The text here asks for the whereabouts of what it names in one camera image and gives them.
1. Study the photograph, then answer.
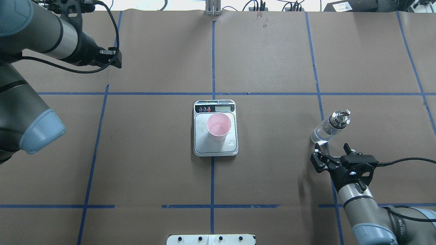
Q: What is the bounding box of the pink plastic cup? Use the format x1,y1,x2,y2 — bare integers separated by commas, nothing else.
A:
206,113,231,142

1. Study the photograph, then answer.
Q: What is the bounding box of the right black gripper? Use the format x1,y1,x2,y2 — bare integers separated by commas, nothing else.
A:
310,143,378,193

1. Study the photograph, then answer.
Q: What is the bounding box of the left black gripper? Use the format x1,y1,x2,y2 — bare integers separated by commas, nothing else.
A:
77,32,122,68

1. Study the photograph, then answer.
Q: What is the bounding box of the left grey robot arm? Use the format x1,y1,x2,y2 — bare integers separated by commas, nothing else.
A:
0,0,122,163

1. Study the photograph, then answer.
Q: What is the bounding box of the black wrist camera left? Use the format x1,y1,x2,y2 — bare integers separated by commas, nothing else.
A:
32,0,97,27

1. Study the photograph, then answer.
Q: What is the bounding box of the silver kitchen scale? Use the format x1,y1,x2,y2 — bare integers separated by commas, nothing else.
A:
193,99,239,157

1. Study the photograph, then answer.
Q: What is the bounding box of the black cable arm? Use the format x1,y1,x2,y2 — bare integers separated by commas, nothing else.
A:
20,1,120,74
375,157,436,223

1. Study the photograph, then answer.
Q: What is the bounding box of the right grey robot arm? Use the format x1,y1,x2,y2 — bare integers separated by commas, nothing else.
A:
310,143,436,245

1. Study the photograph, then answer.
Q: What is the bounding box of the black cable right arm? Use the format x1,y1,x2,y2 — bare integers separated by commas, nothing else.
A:
375,157,436,223

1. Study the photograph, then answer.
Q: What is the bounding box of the glass sauce bottle steel spout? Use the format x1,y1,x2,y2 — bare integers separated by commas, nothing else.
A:
310,110,351,145

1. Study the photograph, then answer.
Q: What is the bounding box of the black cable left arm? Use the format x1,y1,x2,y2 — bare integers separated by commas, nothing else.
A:
20,1,120,74

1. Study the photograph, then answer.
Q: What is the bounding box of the aluminium frame post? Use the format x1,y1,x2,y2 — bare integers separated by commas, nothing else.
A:
205,0,222,16

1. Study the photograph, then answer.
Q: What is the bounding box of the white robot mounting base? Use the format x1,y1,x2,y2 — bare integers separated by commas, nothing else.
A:
166,234,257,245

